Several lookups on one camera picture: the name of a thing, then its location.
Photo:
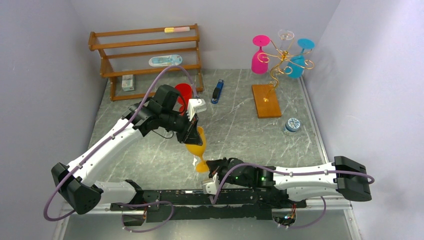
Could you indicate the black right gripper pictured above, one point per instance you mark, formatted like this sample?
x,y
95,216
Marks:
x,y
222,170

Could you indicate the blue hanging wine glass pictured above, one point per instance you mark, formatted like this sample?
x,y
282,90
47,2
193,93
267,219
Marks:
x,y
298,64

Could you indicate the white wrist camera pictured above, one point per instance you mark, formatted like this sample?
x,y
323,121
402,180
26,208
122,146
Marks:
x,y
210,186
195,106

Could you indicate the yellow plastic wine glass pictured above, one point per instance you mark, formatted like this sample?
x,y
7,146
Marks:
x,y
198,150

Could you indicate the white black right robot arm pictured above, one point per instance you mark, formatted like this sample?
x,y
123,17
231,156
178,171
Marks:
x,y
341,177

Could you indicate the small teal white box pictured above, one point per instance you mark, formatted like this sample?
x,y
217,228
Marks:
x,y
127,83

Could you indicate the gold wire wine glass rack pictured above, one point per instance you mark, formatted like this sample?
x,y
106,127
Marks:
x,y
264,95

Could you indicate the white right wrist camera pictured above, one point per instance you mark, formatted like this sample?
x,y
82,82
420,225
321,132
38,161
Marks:
x,y
210,186

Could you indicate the yellow pink eraser bar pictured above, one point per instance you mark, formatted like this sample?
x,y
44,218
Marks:
x,y
177,29

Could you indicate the blue stapler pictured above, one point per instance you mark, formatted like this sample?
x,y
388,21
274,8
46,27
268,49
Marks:
x,y
217,91

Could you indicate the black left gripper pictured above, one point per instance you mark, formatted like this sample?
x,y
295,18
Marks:
x,y
190,134

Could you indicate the red plastic wine glass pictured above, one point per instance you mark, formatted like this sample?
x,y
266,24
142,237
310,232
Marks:
x,y
185,93

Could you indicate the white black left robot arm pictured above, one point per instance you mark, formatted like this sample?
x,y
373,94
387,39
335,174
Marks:
x,y
77,181

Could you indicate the clear wine glass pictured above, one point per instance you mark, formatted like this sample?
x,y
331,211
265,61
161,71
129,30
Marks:
x,y
286,39

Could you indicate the pink plastic wine glass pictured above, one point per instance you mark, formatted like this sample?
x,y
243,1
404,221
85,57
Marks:
x,y
260,61

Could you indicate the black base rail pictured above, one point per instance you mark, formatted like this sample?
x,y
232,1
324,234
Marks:
x,y
232,203

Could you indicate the wooden shelf rack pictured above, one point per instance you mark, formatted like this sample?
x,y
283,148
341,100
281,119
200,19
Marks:
x,y
135,52

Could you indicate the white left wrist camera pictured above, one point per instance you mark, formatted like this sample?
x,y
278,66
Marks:
x,y
195,106

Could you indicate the blue white oval package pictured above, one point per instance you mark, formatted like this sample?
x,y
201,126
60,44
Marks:
x,y
165,60

